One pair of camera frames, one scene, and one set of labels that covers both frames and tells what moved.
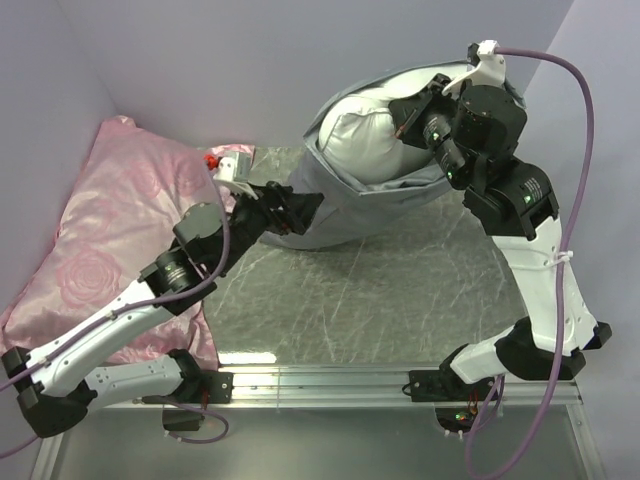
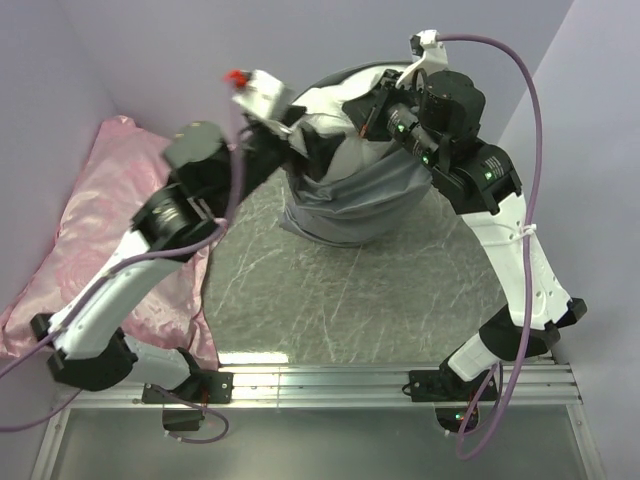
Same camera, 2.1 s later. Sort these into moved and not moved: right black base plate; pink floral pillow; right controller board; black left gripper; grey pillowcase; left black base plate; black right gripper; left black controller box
Moved: black left gripper; grey pillowcase; black right gripper
Not moved: right controller board; left black base plate; pink floral pillow; right black base plate; left black controller box
